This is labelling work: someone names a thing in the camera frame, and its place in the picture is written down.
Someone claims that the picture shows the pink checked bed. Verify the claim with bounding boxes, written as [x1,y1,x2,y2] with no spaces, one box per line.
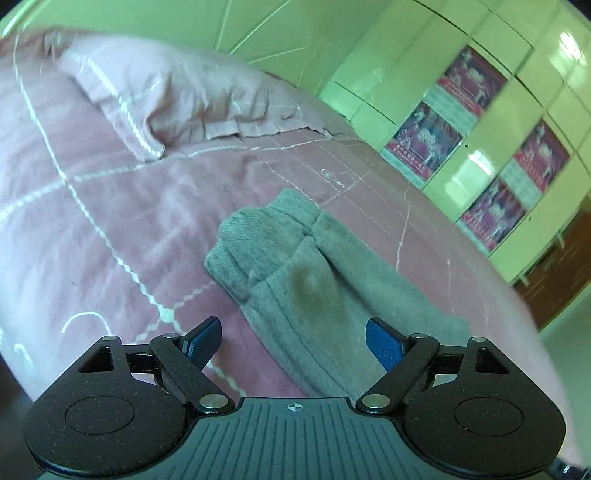
[0,28,583,467]

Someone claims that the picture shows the pink pillow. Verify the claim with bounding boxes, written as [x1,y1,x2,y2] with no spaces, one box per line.
[58,34,356,162]

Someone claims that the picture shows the white glossy wardrobe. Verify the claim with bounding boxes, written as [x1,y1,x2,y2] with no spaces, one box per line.
[318,0,591,284]

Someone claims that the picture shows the white headboard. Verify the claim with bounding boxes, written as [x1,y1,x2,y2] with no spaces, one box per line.
[0,0,393,100]

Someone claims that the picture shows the brown wooden door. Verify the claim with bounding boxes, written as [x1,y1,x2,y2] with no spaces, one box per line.
[512,216,591,330]

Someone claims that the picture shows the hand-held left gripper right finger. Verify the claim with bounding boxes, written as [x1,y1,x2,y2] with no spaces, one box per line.
[356,318,514,413]

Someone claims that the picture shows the wall poster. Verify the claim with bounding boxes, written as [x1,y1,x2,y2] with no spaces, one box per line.
[385,102,463,186]
[500,120,571,200]
[424,44,509,121]
[456,178,528,256]

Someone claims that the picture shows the grey pants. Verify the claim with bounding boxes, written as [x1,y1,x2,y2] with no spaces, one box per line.
[204,188,472,398]

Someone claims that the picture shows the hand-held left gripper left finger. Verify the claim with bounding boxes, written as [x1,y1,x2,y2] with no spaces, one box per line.
[76,317,234,413]

